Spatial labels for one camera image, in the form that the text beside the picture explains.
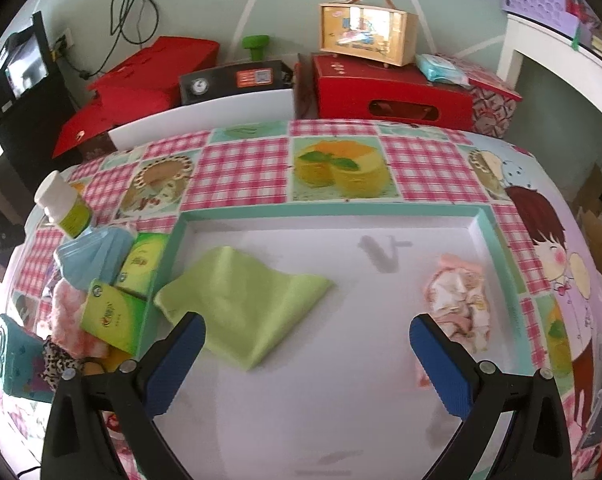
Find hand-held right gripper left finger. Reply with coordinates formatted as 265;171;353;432
40;311;207;480

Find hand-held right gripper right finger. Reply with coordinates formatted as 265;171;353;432
409;313;579;480

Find green cloth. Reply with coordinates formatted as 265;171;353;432
153;246;336;372

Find pink fluffy cloth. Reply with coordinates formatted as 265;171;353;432
48;280;107;358

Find leopard print scrunchie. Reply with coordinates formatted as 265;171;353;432
41;337;84;393

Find blue face mask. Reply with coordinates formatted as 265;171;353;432
54;225;139;293

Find white tray with teal rim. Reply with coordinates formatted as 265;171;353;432
131;203;532;480

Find pink floral cloth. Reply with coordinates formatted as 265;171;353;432
415;253;492;388

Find teal plastic case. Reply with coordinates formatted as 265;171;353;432
0;313;57;403

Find white pill bottle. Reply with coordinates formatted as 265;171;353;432
34;170;95;240

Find cardboard boxes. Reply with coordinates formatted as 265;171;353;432
573;162;602;306

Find white board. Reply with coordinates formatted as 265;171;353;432
107;87;296;151

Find red patterned box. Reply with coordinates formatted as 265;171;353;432
468;71;523;138

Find black screen device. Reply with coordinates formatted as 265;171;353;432
0;10;79;196

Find black machine with gauge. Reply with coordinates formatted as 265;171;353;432
178;59;294;107

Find red gift box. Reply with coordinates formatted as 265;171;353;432
87;36;221;111

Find blue wet wipes pack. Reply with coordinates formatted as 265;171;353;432
415;53;469;86

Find green knob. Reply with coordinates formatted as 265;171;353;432
242;35;273;63

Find white shelf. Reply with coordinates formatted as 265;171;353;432
498;12;602;241

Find red box with handle slot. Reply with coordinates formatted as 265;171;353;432
311;52;476;133

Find yellow box with strap handle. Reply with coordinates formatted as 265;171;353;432
318;0;419;67

